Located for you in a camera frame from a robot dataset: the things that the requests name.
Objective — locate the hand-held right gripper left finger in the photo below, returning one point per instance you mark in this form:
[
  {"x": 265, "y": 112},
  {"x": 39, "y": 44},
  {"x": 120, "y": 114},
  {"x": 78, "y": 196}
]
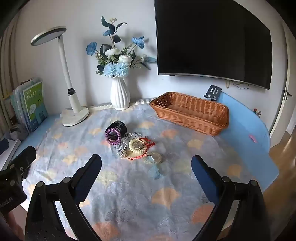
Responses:
[{"x": 90, "y": 176}]

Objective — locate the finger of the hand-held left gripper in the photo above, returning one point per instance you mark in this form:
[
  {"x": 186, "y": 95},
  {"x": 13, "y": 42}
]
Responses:
[{"x": 25, "y": 160}]

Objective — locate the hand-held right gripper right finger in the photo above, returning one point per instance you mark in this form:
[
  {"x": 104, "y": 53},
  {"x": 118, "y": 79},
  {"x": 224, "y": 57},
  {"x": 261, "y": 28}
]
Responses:
[{"x": 203, "y": 178}]

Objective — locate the black scrunchie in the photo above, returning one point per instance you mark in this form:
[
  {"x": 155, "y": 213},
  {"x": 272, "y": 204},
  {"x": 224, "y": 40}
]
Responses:
[{"x": 120, "y": 126}]

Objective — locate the brown wicker basket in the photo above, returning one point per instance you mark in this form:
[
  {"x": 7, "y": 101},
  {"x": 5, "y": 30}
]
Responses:
[{"x": 185, "y": 115}]

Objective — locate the white box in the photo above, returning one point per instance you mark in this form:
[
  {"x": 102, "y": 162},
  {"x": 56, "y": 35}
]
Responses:
[{"x": 10, "y": 153}]

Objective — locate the grey pouch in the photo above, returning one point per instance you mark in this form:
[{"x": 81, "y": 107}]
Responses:
[{"x": 18, "y": 133}]

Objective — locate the fan-pattern printed tablecloth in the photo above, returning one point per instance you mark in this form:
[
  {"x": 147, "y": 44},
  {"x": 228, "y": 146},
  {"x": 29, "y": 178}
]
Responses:
[{"x": 138, "y": 197}]

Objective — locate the row of books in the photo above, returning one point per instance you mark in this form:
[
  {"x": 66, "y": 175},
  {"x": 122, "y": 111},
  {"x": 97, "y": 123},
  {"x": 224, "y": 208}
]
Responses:
[{"x": 34, "y": 104}]

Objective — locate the small pink item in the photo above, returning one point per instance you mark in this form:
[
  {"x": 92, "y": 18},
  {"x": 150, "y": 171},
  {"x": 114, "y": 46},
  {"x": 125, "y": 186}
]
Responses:
[{"x": 253, "y": 138}]

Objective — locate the beige curtain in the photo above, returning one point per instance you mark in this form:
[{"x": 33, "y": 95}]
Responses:
[{"x": 7, "y": 81}]

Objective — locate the white ribbed vase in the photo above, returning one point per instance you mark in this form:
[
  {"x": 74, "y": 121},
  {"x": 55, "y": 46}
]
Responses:
[{"x": 120, "y": 95}]

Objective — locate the black phone stand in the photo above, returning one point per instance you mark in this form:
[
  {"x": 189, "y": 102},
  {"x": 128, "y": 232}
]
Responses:
[{"x": 214, "y": 91}]

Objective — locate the white desk lamp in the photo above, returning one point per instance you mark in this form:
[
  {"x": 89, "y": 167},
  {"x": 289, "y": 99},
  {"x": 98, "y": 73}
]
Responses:
[{"x": 69, "y": 76}]

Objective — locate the blue and white artificial flowers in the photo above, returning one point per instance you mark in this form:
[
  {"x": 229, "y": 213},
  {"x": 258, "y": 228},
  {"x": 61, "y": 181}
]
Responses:
[{"x": 115, "y": 69}]

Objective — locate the white door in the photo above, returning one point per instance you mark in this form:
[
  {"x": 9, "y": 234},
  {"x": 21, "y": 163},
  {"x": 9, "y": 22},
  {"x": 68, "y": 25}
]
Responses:
[{"x": 289, "y": 69}]

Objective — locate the black wall television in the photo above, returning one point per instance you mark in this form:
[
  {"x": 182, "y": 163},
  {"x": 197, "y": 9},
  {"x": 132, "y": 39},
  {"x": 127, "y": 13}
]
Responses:
[{"x": 208, "y": 34}]

